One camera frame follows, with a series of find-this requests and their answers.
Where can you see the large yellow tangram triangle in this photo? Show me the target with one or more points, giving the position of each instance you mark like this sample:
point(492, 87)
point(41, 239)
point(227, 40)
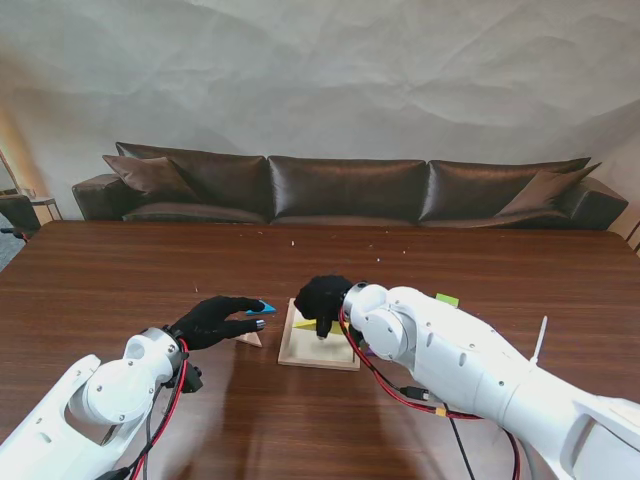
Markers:
point(305, 324)

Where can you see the small side table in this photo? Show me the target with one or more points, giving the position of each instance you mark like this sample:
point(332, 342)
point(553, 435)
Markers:
point(45, 201)

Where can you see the dark brown leather sofa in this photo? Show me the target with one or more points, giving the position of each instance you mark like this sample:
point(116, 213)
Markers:
point(345, 190)

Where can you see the dark chair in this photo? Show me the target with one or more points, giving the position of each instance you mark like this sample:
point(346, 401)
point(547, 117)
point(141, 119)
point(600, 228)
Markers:
point(20, 212)

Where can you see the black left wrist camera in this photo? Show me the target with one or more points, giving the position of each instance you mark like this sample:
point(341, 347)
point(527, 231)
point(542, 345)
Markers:
point(191, 381)

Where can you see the small blue tangram triangle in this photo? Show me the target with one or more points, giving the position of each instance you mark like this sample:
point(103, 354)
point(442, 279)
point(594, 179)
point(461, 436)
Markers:
point(267, 309)

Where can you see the green tangram square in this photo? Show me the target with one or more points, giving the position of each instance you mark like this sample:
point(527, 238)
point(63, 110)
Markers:
point(447, 299)

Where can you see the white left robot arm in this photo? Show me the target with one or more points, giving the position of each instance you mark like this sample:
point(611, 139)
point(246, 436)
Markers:
point(115, 390)

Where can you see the natural wood tangram triangle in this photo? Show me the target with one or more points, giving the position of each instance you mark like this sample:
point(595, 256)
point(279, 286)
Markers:
point(252, 340)

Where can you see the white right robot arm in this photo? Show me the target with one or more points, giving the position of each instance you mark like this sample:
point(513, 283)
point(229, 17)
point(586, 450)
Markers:
point(450, 350)

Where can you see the brown sofa cushion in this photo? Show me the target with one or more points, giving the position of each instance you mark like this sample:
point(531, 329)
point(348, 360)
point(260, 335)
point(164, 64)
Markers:
point(150, 175)
point(545, 192)

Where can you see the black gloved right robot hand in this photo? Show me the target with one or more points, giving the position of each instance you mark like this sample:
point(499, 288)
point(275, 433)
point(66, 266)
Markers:
point(322, 297)

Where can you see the square wooden tangram tray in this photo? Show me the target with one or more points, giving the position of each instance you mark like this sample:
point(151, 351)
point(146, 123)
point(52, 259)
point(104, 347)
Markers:
point(320, 352)

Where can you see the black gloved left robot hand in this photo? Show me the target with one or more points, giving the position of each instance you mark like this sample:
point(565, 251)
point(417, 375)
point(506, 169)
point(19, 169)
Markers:
point(210, 325)

